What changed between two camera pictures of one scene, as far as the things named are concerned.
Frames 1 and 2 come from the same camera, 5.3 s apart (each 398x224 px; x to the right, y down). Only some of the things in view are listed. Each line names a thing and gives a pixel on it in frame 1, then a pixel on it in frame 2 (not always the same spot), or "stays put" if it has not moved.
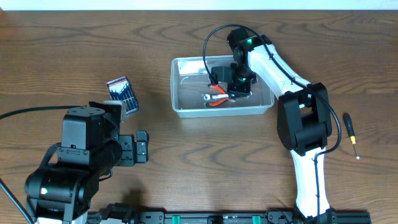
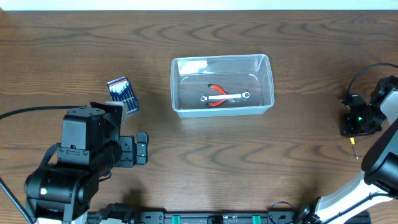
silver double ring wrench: x=207 y=96 stays put
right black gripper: x=237 y=89 to x=352 y=129
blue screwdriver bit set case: x=120 y=89 stays put
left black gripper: x=127 y=150 stays put
